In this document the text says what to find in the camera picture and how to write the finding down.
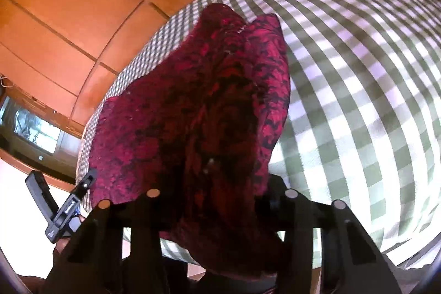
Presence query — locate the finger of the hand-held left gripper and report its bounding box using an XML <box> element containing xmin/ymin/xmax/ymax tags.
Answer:
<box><xmin>73</xmin><ymin>168</ymin><xmax>98</xmax><ymax>200</ymax></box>

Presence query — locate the dark television screen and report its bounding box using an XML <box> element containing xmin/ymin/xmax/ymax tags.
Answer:
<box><xmin>0</xmin><ymin>92</ymin><xmax>83</xmax><ymax>165</ymax></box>

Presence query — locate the wooden wardrobe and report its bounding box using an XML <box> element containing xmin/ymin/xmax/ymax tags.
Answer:
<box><xmin>0</xmin><ymin>0</ymin><xmax>331</xmax><ymax>129</ymax></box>

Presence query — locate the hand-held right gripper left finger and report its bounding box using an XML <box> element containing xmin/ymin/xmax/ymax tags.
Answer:
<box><xmin>43</xmin><ymin>189</ymin><xmax>188</xmax><ymax>294</ymax></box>

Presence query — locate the person's left hand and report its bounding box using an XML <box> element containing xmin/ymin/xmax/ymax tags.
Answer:
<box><xmin>52</xmin><ymin>213</ymin><xmax>87</xmax><ymax>263</ymax></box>

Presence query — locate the red floral sweater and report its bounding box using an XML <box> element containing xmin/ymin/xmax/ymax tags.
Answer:
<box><xmin>82</xmin><ymin>3</ymin><xmax>292</xmax><ymax>284</ymax></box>

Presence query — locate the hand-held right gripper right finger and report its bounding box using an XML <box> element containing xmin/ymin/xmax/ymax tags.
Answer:
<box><xmin>257</xmin><ymin>173</ymin><xmax>404</xmax><ymax>294</ymax></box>

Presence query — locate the green checked bedsheet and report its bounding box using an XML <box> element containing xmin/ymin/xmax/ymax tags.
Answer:
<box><xmin>74</xmin><ymin>0</ymin><xmax>441</xmax><ymax>270</ymax></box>

